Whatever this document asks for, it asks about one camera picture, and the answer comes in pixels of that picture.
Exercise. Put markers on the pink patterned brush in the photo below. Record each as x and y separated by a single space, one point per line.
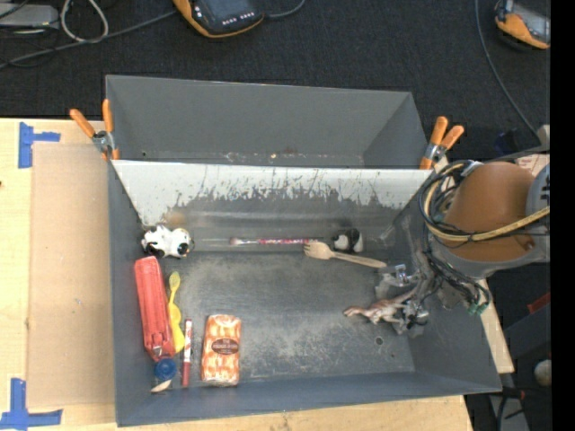
274 241

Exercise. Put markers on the red marker pen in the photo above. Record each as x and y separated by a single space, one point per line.
187 353

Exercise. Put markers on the brown cardboard board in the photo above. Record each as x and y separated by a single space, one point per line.
67 276

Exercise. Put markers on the black and white toy animal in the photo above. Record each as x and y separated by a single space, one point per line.
348 241

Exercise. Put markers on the orange snack packet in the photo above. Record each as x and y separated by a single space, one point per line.
221 350

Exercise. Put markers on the wooden fork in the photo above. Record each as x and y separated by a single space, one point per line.
334 255

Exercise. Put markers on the grey metal bin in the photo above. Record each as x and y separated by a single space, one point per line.
287 312

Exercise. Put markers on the yellow plastic spoon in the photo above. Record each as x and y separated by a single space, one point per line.
174 312

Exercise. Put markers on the brown toy dinosaur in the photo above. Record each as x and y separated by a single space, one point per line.
375 312

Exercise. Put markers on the pale wooden spoon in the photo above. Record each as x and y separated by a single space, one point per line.
161 385

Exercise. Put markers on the blue round cap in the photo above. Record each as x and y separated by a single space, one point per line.
165 368

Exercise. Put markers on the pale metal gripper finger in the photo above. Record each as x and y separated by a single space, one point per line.
411 314
400 275

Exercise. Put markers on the red zip case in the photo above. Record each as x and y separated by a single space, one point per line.
153 305

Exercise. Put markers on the black and white toy cow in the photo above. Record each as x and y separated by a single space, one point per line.
165 241

